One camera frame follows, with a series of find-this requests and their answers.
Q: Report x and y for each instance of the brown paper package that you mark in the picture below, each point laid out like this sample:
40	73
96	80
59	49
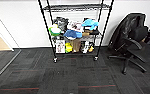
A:
76	45

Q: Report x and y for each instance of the yellow round toy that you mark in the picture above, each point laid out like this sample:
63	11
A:
68	47

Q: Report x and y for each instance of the black and white package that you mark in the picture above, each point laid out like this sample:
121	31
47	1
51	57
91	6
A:
85	47

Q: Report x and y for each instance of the blue cap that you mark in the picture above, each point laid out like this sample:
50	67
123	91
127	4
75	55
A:
72	34

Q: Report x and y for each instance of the box with face picture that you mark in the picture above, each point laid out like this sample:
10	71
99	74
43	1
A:
60	46

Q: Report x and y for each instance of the white printed magazine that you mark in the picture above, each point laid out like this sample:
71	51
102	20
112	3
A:
75	25

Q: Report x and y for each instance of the green and white toy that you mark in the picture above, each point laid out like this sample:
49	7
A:
54	30

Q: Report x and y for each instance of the light blue plush toy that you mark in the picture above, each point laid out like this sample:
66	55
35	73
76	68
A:
90	23

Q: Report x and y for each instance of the small black bag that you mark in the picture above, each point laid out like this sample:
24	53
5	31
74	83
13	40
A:
60	22

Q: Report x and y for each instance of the black office chair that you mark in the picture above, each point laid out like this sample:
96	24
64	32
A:
132	36

